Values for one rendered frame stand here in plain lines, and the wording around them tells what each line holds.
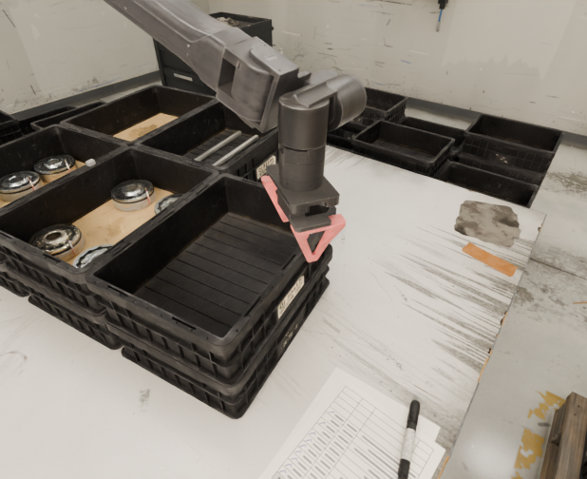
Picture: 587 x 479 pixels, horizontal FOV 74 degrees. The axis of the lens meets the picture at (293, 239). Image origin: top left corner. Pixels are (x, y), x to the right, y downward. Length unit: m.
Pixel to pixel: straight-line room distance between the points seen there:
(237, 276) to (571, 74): 3.27
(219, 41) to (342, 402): 0.62
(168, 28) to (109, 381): 0.64
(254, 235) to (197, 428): 0.41
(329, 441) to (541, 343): 1.40
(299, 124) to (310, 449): 0.53
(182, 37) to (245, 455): 0.63
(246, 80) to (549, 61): 3.37
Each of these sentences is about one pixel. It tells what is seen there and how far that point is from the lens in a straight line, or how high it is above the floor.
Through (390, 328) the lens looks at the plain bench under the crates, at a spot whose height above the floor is 0.70.
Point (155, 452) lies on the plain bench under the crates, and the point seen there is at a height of 0.70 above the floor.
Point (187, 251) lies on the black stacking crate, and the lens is 0.89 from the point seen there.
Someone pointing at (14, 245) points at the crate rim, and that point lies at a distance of 0.88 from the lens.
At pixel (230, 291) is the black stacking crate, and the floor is 0.83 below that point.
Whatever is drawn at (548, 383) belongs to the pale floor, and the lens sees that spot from 1.89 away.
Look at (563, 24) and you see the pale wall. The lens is 3.69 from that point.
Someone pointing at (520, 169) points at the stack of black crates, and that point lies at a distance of 2.14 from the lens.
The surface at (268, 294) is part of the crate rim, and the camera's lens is 0.63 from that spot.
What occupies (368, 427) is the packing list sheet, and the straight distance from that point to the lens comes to 0.77.
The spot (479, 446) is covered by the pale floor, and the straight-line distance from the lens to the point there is 1.64.
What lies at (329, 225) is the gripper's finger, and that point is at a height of 1.11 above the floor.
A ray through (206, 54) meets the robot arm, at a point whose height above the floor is 1.27.
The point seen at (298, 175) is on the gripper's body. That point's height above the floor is 1.15.
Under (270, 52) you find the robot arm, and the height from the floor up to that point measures 1.27.
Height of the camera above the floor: 1.39
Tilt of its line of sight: 39 degrees down
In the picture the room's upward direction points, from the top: straight up
